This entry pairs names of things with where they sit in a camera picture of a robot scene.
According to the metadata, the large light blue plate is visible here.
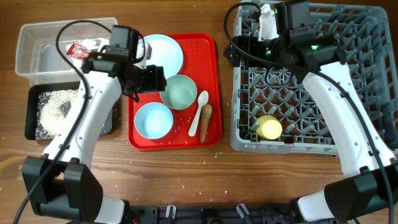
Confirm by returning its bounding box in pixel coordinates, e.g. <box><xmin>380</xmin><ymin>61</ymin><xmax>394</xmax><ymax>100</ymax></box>
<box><xmin>136</xmin><ymin>34</ymin><xmax>183</xmax><ymax>79</ymax></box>

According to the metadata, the brown carrot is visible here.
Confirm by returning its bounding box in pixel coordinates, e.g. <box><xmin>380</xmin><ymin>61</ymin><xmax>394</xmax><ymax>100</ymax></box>
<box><xmin>200</xmin><ymin>104</ymin><xmax>213</xmax><ymax>144</ymax></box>

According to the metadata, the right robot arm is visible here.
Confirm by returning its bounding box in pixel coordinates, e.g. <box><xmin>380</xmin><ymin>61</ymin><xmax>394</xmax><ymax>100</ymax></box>
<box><xmin>224</xmin><ymin>1</ymin><xmax>397</xmax><ymax>223</ymax></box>

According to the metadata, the white napkin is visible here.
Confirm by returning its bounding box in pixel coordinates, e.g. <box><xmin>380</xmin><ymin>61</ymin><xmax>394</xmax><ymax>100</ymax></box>
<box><xmin>65</xmin><ymin>38</ymin><xmax>109</xmax><ymax>68</ymax></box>

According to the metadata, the yellow plastic cup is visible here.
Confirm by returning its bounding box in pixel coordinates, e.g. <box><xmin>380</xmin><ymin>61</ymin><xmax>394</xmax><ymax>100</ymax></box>
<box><xmin>256</xmin><ymin>115</ymin><xmax>283</xmax><ymax>140</ymax></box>

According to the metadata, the pile of white rice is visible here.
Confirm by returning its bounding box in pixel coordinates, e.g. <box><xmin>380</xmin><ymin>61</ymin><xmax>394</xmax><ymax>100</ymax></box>
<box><xmin>35</xmin><ymin>90</ymin><xmax>78</xmax><ymax>140</ymax></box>

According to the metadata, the grey dishwasher rack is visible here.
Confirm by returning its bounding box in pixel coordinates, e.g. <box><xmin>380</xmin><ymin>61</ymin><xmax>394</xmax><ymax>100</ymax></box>
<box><xmin>231</xmin><ymin>3</ymin><xmax>397</xmax><ymax>155</ymax></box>

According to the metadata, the green bowl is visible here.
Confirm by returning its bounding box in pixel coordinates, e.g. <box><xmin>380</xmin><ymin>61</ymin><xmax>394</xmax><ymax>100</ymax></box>
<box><xmin>160</xmin><ymin>75</ymin><xmax>198</xmax><ymax>110</ymax></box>

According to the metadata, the red serving tray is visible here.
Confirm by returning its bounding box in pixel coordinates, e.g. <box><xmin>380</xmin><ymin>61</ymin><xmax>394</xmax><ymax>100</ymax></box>
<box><xmin>127</xmin><ymin>33</ymin><xmax>223</xmax><ymax>151</ymax></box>

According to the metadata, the clear plastic bin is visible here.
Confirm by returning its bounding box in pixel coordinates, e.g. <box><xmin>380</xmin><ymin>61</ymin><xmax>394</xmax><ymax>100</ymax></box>
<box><xmin>15</xmin><ymin>17</ymin><xmax>118</xmax><ymax>85</ymax></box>

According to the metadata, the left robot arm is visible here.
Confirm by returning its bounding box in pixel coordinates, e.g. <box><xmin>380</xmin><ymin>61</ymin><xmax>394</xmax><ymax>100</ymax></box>
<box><xmin>22</xmin><ymin>25</ymin><xmax>166</xmax><ymax>223</ymax></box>

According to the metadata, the small light blue bowl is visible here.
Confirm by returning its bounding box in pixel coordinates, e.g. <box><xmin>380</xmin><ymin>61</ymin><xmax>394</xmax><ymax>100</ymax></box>
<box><xmin>134</xmin><ymin>102</ymin><xmax>174</xmax><ymax>140</ymax></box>

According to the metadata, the black plastic tray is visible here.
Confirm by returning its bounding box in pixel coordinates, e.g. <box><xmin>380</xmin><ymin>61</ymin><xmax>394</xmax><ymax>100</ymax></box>
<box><xmin>24</xmin><ymin>81</ymin><xmax>118</xmax><ymax>141</ymax></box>

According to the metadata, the white plastic spoon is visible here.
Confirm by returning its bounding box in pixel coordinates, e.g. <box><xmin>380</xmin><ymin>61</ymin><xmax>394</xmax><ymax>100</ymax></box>
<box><xmin>188</xmin><ymin>90</ymin><xmax>209</xmax><ymax>137</ymax></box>

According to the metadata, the red sauce packet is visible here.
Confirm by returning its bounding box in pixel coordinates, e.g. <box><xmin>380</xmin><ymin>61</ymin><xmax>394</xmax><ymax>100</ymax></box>
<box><xmin>67</xmin><ymin>42</ymin><xmax>90</xmax><ymax>60</ymax></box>

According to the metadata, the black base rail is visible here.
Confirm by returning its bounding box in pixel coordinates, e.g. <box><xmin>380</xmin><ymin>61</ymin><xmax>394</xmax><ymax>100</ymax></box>
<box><xmin>121</xmin><ymin>204</ymin><xmax>306</xmax><ymax>224</ymax></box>

